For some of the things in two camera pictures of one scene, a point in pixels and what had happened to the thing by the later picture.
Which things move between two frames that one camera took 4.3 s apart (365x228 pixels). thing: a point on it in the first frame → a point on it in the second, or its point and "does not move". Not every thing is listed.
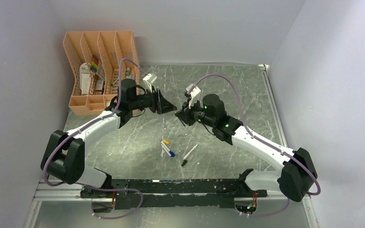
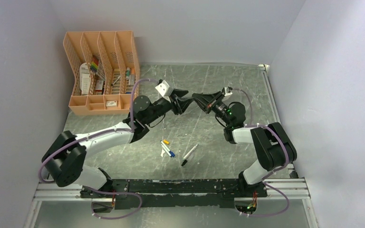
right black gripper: (185, 113) → (208, 101)
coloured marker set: (95, 63) does not move
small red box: (100, 85) does not move
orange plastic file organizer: (100, 60) does not move
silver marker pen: (190, 152) does not move
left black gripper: (159, 104) → (181, 106)
